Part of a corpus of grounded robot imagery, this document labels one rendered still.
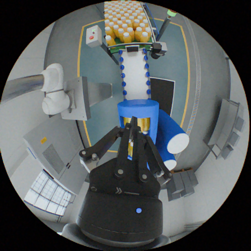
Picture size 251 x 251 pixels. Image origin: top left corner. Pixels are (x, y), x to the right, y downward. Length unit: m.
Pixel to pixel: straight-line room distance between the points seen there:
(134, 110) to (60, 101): 0.53
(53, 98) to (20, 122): 2.22
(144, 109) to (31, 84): 0.65
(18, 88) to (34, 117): 2.42
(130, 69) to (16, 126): 2.78
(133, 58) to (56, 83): 0.63
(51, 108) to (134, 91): 0.67
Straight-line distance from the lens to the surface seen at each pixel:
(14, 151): 2.84
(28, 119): 2.84
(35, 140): 1.59
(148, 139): 0.16
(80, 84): 0.70
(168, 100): 1.65
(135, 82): 0.72
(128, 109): 0.44
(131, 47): 0.68
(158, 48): 0.77
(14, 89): 0.53
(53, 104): 0.63
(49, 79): 0.60
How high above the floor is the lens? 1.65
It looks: 62 degrees down
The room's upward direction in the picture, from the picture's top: 165 degrees counter-clockwise
